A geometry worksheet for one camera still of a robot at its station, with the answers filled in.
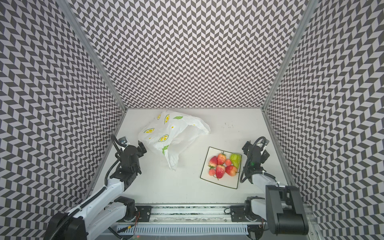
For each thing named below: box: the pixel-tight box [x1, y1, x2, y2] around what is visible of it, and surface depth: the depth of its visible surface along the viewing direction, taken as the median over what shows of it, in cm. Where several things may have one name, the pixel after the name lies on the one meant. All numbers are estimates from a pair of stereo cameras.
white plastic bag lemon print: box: [138, 110, 211, 171], surface depth 88 cm
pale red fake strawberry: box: [208, 156, 218, 170], surface depth 88 cm
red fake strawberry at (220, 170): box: [215, 164, 226, 179], surface depth 84 cm
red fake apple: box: [225, 165, 238, 177], surface depth 84 cm
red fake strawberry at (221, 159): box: [217, 153, 227, 165], surface depth 88 cm
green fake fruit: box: [230, 153, 242, 170], surface depth 87 cm
